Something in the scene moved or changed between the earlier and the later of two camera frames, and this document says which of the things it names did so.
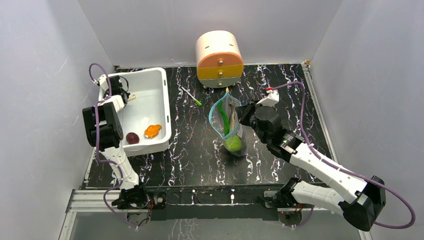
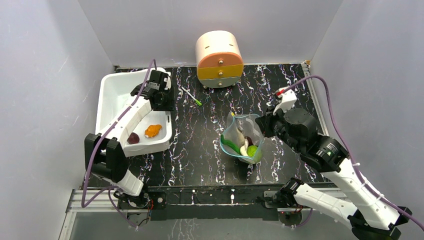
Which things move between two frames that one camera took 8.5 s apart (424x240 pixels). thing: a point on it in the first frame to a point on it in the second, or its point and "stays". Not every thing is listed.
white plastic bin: x=145 y=119 stays
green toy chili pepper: x=224 y=117 to x=231 y=144
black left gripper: x=126 y=93 to x=169 y=107
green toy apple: x=233 y=143 to x=254 y=152
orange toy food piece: x=152 y=130 stays
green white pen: x=196 y=100 stays
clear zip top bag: x=225 y=117 to x=243 y=138
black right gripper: x=248 y=114 to x=265 y=124
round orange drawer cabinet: x=219 y=59 stays
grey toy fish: x=232 y=103 to x=241 y=136
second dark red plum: x=132 y=138 stays
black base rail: x=227 y=201 stays
